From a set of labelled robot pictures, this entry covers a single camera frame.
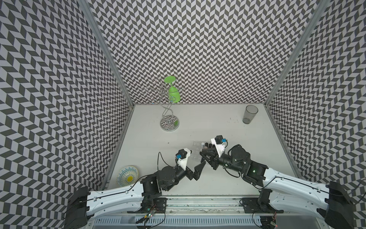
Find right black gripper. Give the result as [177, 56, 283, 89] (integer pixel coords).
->
[200, 146, 244, 173]

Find aluminium front rail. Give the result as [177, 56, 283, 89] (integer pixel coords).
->
[85, 195, 327, 217]

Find grey transparent tumbler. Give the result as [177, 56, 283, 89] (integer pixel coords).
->
[243, 105, 258, 124]

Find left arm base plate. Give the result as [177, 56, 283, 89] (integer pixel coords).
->
[127, 198, 167, 214]

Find chrome wire stand green leaves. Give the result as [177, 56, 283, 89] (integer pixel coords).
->
[142, 75, 181, 132]

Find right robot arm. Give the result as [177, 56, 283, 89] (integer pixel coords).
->
[200, 145, 354, 229]

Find clear acrylic lipstick organizer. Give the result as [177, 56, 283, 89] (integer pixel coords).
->
[191, 141, 213, 165]

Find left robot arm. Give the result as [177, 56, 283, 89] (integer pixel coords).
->
[63, 149, 206, 229]

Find yellow patterned plate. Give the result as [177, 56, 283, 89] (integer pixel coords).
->
[116, 166, 139, 187]

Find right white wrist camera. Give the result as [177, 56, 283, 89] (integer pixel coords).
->
[211, 135, 228, 158]

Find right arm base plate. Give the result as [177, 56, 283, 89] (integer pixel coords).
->
[239, 198, 284, 213]

